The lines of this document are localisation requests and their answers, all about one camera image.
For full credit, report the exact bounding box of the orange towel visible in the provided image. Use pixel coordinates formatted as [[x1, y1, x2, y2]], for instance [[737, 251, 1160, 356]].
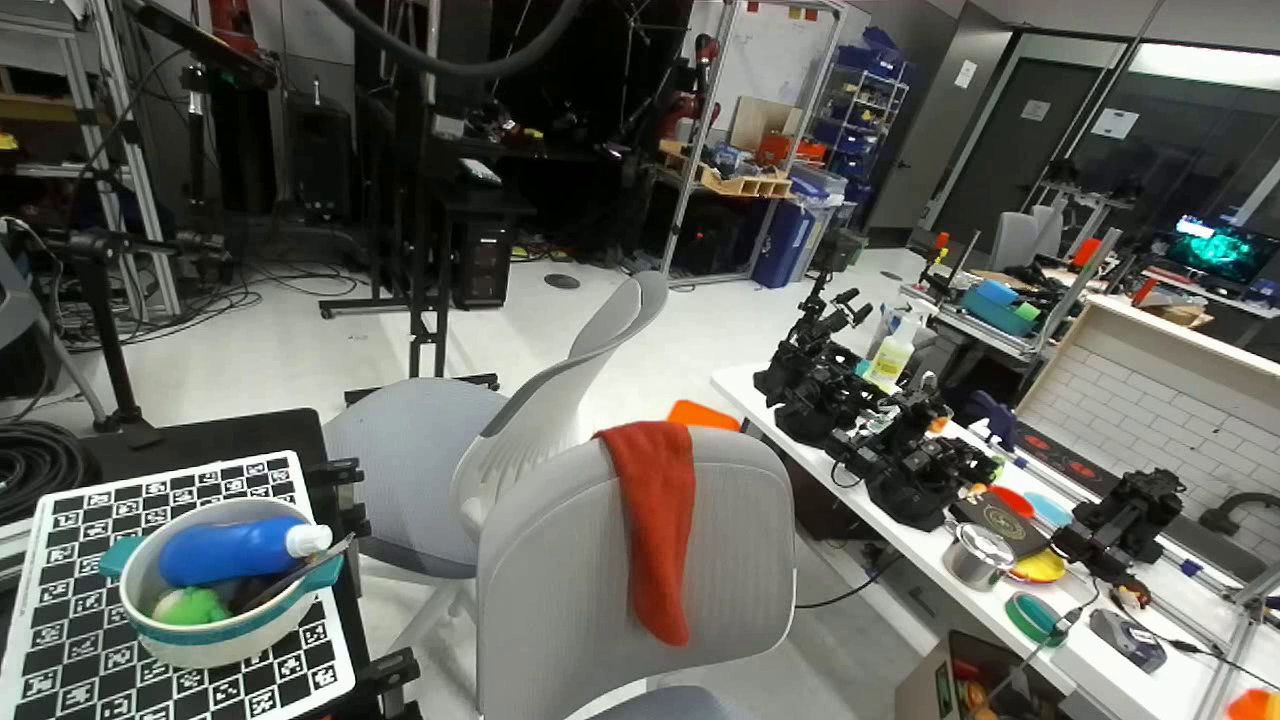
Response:
[[600, 419, 697, 648]]

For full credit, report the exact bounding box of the far grey office chair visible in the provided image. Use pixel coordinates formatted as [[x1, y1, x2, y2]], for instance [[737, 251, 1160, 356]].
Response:
[[323, 271, 669, 578]]

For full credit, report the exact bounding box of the grey office chair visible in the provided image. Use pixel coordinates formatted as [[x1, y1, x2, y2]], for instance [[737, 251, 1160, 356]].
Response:
[[474, 422, 796, 720], [323, 271, 669, 578]]

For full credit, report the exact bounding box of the near grey office chair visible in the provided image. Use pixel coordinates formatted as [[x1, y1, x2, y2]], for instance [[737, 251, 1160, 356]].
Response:
[[474, 422, 796, 720]]

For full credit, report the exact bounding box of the orange flat item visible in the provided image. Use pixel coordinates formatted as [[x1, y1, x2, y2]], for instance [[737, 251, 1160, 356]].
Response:
[[669, 398, 742, 432]]

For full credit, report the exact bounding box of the blue recycling bin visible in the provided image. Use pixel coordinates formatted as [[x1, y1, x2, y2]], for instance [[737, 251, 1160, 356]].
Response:
[[753, 170, 844, 287]]

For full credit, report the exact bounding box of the black equipment pile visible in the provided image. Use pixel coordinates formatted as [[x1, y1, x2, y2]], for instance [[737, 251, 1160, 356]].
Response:
[[753, 275, 994, 532]]

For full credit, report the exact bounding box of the metal cup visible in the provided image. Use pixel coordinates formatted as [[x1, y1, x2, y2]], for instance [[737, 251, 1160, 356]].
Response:
[[944, 523, 1011, 591]]

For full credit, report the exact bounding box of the yellow bowl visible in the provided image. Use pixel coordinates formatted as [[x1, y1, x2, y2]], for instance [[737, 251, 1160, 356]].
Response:
[[1011, 548, 1069, 582]]

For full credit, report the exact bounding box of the green oval dish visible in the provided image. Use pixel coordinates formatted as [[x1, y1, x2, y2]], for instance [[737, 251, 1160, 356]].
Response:
[[1004, 591, 1062, 648]]

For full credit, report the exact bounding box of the blue bottle white cap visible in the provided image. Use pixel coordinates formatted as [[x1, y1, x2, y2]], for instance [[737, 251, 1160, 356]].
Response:
[[157, 516, 333, 586]]

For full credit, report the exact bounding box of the white and teal bowl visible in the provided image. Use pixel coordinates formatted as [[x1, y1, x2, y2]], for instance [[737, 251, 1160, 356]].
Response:
[[99, 497, 349, 666]]

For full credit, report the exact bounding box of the green ball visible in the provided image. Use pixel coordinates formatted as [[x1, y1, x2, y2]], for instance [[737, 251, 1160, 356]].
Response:
[[153, 586, 227, 625]]

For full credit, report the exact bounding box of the black tripod stand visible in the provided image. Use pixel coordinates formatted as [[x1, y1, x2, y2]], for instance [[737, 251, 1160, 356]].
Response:
[[0, 240, 153, 434]]

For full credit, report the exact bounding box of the lit computer monitor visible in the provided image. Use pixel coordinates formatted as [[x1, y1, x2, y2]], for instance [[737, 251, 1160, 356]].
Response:
[[1160, 216, 1280, 290]]

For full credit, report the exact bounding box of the white long work table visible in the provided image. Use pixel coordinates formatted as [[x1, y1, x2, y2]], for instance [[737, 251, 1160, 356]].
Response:
[[698, 279, 1280, 720]]

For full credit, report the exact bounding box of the checkered calibration board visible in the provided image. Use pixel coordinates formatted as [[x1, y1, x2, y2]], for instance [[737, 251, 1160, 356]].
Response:
[[0, 450, 357, 720]]

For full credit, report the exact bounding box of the black camera rig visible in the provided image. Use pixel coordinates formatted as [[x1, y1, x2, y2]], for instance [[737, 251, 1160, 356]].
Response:
[[1050, 466, 1185, 562]]

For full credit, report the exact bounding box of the coiled black cable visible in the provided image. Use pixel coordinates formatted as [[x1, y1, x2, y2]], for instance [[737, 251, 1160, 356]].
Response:
[[0, 419, 96, 529]]

